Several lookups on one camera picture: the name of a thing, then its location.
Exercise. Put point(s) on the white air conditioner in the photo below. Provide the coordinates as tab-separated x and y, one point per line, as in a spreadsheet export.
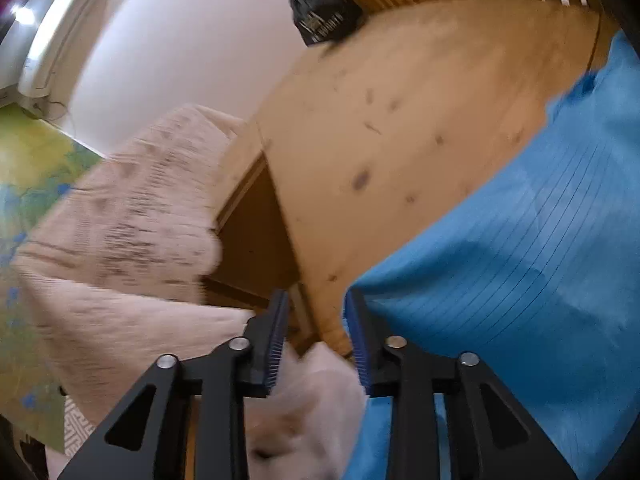
65	35

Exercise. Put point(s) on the landscape painting wall hanging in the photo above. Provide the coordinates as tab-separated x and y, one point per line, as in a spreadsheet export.
30	185

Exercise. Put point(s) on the blue striped zip jacket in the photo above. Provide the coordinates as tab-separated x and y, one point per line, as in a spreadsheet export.
525	260

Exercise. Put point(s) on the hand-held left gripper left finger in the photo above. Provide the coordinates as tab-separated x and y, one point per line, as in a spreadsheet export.
276	350

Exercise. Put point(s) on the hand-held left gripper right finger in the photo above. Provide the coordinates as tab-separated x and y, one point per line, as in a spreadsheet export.
359	345

